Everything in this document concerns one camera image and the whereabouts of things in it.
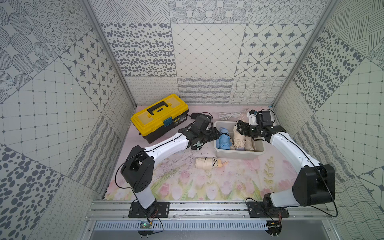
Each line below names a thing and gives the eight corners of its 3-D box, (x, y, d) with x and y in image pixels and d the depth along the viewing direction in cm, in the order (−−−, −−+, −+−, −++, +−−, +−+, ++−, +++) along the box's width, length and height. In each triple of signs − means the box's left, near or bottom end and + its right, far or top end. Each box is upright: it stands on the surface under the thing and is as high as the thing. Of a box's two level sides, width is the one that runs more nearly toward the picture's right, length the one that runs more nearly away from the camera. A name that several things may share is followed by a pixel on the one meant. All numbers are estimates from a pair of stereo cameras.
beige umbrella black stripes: (195, 169, 89) (195, 167, 86) (195, 160, 93) (195, 157, 90) (227, 169, 89) (228, 167, 86) (226, 160, 93) (227, 157, 90)
